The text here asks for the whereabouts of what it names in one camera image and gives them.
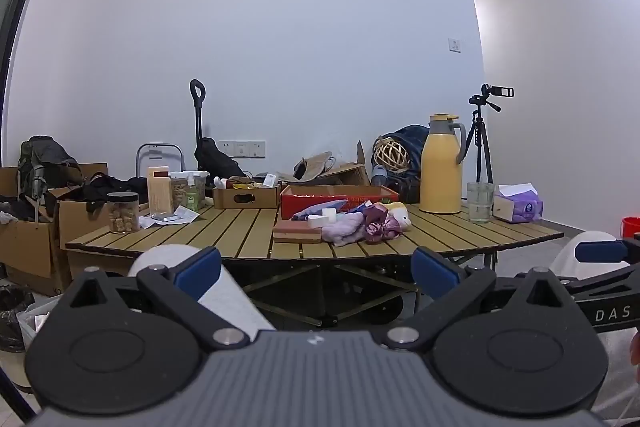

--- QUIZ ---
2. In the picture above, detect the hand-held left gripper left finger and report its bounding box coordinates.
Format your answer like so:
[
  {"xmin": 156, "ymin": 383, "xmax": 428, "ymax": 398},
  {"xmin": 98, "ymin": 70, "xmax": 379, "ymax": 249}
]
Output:
[{"xmin": 69, "ymin": 247, "xmax": 251, "ymax": 351}]

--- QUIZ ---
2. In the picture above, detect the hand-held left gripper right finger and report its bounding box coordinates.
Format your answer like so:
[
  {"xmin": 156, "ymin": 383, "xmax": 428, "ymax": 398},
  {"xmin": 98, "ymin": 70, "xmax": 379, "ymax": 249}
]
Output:
[{"xmin": 384, "ymin": 248, "xmax": 577, "ymax": 351}]

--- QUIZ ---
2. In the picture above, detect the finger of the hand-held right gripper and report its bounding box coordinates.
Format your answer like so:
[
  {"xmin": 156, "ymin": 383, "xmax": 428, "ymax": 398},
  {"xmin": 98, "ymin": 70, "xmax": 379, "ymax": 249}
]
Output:
[{"xmin": 564, "ymin": 237, "xmax": 640, "ymax": 297}]

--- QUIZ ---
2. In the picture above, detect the white and yellow plush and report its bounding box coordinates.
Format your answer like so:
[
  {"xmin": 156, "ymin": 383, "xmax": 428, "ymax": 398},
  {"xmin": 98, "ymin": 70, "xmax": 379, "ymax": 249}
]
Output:
[{"xmin": 386, "ymin": 201, "xmax": 414, "ymax": 231}]

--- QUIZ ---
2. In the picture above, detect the purple scrunched cloth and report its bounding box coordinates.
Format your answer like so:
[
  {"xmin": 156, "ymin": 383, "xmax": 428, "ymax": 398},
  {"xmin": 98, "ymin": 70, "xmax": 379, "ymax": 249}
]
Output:
[{"xmin": 361, "ymin": 202, "xmax": 402, "ymax": 244}]

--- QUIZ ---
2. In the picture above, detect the pink sponge block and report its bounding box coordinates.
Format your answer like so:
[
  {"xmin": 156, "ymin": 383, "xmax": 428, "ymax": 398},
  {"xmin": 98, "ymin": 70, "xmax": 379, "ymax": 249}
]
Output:
[{"xmin": 272, "ymin": 220, "xmax": 324, "ymax": 244}]

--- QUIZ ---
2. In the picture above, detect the white sponge block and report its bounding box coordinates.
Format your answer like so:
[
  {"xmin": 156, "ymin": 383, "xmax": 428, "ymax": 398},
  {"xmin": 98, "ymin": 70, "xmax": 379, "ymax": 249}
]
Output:
[{"xmin": 307, "ymin": 208, "xmax": 342, "ymax": 228}]

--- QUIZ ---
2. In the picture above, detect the red cardboard box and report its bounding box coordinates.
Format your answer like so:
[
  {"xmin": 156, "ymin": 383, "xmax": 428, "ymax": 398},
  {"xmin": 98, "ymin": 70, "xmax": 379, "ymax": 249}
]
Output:
[{"xmin": 279, "ymin": 184, "xmax": 401, "ymax": 222}]

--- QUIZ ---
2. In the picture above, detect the slatted wooden folding table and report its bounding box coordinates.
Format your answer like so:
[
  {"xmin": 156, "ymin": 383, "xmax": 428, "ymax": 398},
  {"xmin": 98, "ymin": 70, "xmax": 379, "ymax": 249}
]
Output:
[{"xmin": 65, "ymin": 199, "xmax": 565, "ymax": 328}]

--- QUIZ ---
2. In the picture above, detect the white paper sheet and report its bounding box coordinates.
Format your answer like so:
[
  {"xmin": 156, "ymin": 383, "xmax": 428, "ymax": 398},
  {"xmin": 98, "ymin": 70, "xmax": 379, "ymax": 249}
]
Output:
[{"xmin": 138, "ymin": 205, "xmax": 199, "ymax": 228}]

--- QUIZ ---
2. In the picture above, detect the clear drinking glass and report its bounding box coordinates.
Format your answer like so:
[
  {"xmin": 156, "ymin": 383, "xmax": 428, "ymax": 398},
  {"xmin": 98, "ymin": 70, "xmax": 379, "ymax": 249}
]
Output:
[{"xmin": 467, "ymin": 182, "xmax": 496, "ymax": 224}]

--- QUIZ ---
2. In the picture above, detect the clear snack container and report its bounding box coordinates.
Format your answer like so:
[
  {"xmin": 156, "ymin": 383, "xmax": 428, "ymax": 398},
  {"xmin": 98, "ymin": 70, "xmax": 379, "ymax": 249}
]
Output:
[{"xmin": 170, "ymin": 170, "xmax": 209, "ymax": 212}]

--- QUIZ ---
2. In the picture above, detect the brown cardboard tray box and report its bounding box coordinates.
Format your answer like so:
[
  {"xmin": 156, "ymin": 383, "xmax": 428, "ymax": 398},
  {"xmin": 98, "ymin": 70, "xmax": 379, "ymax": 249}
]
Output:
[{"xmin": 212, "ymin": 181, "xmax": 282, "ymax": 210}]

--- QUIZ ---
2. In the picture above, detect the black duffel bag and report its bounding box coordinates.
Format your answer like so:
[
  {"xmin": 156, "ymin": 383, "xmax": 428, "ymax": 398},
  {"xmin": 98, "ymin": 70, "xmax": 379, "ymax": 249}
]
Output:
[{"xmin": 385, "ymin": 172, "xmax": 423, "ymax": 204}]

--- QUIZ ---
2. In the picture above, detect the purple tissue pack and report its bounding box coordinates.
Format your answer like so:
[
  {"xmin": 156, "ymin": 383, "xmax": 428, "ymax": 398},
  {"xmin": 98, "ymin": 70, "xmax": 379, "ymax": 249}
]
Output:
[{"xmin": 492, "ymin": 183, "xmax": 544, "ymax": 224}]

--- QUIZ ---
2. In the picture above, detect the tall wooden box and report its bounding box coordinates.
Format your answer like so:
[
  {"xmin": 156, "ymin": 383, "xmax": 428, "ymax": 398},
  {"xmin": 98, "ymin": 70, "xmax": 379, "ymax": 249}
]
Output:
[{"xmin": 146, "ymin": 166, "xmax": 175, "ymax": 216}]

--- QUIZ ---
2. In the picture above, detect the cookie jar with black lid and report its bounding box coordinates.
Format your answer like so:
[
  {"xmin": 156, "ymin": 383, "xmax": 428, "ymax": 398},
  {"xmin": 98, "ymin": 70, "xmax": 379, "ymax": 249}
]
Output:
[{"xmin": 106, "ymin": 191, "xmax": 141, "ymax": 236}]

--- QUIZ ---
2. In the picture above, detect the yellow thermos jug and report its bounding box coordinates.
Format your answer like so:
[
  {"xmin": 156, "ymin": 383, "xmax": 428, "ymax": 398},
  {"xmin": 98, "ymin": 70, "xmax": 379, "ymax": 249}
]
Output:
[{"xmin": 418, "ymin": 113, "xmax": 467, "ymax": 215}]

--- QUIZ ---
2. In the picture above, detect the black trolley with bag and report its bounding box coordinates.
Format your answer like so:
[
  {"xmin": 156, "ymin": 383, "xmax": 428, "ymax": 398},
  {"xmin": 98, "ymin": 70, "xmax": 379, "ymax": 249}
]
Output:
[{"xmin": 189, "ymin": 79, "xmax": 247, "ymax": 182}]

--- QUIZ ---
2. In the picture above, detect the woven rattan ball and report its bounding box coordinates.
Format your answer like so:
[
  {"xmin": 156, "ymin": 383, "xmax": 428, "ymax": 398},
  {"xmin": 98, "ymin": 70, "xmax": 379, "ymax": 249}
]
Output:
[{"xmin": 374, "ymin": 138, "xmax": 412, "ymax": 174}]

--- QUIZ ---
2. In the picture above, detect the black clothing pile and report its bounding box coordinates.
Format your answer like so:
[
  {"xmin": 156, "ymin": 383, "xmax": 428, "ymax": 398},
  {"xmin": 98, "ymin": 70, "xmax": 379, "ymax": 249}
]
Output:
[{"xmin": 67, "ymin": 173, "xmax": 149, "ymax": 214}]

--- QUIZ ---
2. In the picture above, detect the white folding chair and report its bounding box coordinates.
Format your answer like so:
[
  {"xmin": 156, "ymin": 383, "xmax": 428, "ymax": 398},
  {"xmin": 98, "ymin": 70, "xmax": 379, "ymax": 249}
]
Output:
[{"xmin": 135, "ymin": 142, "xmax": 184, "ymax": 180}]

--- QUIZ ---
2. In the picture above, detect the open cardboard box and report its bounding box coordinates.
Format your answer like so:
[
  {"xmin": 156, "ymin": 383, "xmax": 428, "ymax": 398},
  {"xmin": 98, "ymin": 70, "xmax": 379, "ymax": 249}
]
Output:
[{"xmin": 280, "ymin": 140, "xmax": 374, "ymax": 188}]

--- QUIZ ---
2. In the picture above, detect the blue denim garment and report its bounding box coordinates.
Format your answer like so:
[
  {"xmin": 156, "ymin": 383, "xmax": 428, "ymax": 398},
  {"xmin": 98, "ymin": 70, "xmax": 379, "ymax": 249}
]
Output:
[{"xmin": 371, "ymin": 125, "xmax": 432, "ymax": 204}]

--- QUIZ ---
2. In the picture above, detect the brown paper bag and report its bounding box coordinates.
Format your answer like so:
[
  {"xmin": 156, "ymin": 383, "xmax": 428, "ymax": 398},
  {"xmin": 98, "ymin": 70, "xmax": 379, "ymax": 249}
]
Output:
[{"xmin": 292, "ymin": 151, "xmax": 342, "ymax": 184}]

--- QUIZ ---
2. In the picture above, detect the large brown cardboard box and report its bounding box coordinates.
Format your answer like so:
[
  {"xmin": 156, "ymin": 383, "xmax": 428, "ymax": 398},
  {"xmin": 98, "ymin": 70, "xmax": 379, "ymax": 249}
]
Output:
[{"xmin": 0, "ymin": 163, "xmax": 109, "ymax": 298}]

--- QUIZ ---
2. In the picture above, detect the grey green backpack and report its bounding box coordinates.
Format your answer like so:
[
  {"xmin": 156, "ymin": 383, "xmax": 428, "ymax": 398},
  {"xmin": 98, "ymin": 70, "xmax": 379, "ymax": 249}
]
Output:
[{"xmin": 17, "ymin": 135, "xmax": 85, "ymax": 224}]

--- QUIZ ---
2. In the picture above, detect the black trash bag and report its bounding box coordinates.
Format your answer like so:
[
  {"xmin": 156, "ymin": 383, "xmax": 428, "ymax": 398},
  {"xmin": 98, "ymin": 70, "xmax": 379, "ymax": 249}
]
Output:
[{"xmin": 0, "ymin": 283, "xmax": 37, "ymax": 354}]

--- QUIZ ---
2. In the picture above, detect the white wall outlet strip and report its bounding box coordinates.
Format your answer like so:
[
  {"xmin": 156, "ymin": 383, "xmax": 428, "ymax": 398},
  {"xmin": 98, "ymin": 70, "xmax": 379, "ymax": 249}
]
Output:
[{"xmin": 217, "ymin": 139, "xmax": 267, "ymax": 158}]

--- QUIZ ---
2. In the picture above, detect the black tripod with camera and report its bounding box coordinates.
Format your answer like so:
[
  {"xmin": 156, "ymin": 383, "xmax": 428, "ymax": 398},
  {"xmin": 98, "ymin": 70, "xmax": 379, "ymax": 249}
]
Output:
[{"xmin": 468, "ymin": 83, "xmax": 515, "ymax": 198}]

